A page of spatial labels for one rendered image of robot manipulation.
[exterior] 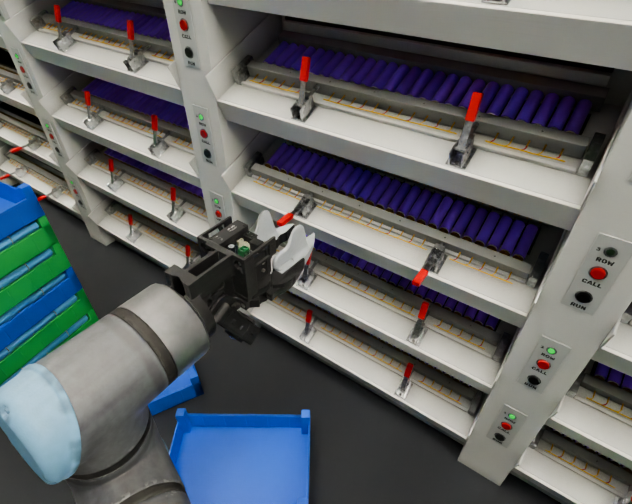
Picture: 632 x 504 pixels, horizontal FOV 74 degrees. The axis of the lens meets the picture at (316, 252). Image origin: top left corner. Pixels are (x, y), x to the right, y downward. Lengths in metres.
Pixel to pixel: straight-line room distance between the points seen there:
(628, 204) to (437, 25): 0.30
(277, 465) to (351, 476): 0.16
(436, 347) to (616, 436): 0.31
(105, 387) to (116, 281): 1.14
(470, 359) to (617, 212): 0.40
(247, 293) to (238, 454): 0.64
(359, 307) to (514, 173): 0.44
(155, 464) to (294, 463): 0.59
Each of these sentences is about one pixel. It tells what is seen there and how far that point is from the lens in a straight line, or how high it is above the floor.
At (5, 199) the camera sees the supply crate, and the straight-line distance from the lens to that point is 1.26.
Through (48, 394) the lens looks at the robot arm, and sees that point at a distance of 0.39.
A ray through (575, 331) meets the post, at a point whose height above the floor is 0.49.
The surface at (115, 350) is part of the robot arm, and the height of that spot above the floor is 0.67.
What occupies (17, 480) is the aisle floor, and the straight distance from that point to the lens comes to 1.21.
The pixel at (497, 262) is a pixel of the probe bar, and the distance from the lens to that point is 0.71.
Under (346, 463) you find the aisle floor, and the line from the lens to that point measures 1.04.
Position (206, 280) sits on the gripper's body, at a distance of 0.43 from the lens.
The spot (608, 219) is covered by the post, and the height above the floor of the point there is 0.67.
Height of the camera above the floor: 0.96
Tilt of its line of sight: 40 degrees down
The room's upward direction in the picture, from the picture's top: straight up
